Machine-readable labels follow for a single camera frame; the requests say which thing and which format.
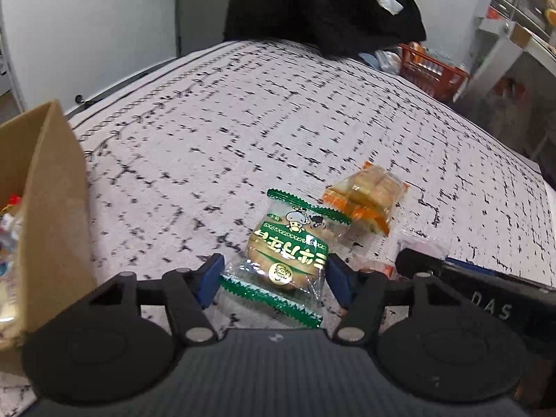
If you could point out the orange plastic basket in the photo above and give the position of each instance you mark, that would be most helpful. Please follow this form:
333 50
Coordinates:
434 74

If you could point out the green trimmed clear cookie packet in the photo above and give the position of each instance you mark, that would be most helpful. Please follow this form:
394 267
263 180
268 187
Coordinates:
284 247

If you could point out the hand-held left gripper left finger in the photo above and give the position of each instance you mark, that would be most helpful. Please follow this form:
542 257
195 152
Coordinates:
209 280

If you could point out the orange macaron clear packet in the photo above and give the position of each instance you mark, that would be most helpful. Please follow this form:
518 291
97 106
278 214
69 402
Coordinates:
369 265

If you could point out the pale blue plastic bag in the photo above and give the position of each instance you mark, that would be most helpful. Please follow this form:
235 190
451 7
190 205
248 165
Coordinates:
382 61

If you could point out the grey drawer organizer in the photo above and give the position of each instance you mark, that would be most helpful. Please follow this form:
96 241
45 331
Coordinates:
517 4

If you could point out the small orange object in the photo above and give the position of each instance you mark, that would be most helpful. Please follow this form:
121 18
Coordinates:
510 87

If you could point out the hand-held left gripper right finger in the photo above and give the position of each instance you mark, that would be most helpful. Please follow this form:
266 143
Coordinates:
339 280

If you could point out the brown cardboard box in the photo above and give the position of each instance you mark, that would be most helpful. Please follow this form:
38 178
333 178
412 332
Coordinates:
56 226

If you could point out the black cloth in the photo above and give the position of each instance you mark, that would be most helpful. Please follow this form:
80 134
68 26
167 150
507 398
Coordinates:
312 4

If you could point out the orange clear biscuit packet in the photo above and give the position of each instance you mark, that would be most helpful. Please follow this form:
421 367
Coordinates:
369 191

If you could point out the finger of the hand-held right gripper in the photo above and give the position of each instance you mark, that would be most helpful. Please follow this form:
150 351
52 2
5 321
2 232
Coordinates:
473 266
419 263

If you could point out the white desk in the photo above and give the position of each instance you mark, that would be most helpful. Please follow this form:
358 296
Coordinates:
499 52

